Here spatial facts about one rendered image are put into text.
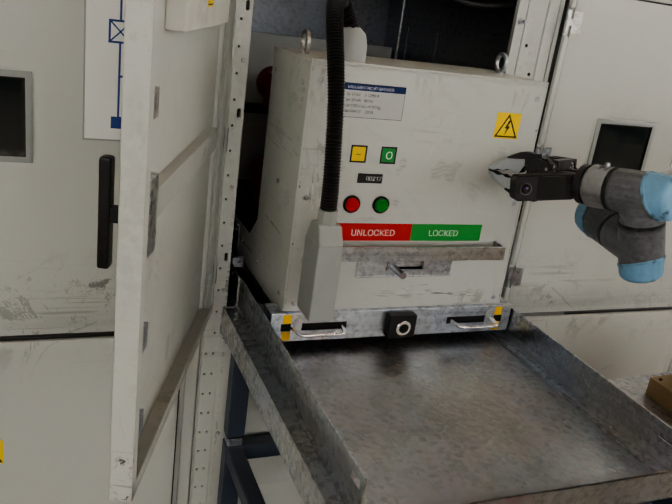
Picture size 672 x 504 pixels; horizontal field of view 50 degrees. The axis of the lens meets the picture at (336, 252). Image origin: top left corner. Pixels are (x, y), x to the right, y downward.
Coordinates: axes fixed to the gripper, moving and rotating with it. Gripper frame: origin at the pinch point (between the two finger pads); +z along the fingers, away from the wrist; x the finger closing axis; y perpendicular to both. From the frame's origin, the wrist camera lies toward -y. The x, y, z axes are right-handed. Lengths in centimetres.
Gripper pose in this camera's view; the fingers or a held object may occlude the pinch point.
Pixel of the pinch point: (491, 170)
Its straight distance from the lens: 145.2
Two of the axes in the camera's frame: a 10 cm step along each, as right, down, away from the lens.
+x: 0.3, -9.7, -2.6
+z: -6.4, -2.2, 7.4
